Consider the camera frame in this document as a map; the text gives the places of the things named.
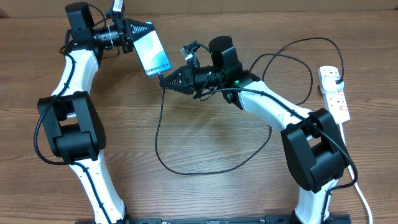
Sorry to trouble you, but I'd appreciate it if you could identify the black USB charging cable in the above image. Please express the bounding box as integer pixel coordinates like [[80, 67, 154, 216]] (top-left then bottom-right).
[[154, 37, 345, 175]]

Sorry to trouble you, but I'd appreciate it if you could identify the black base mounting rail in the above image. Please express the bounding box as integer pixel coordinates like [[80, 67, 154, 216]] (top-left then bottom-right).
[[74, 214, 352, 224]]

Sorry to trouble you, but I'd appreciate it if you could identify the white charger plug adapter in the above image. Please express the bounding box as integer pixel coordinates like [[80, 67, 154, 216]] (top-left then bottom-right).
[[320, 76, 345, 94]]

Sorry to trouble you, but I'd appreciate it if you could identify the white power strip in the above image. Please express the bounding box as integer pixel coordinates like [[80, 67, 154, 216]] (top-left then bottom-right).
[[317, 65, 350, 124]]

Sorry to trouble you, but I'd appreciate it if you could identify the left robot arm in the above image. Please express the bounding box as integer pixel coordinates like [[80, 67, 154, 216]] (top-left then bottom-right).
[[34, 1, 155, 223]]

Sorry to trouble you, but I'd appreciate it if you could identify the Samsung Galaxy smartphone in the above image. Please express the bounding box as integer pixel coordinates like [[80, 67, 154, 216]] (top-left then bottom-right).
[[133, 30, 172, 77]]

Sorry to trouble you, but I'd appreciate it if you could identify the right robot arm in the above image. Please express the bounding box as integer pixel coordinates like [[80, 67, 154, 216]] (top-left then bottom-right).
[[159, 36, 354, 223]]

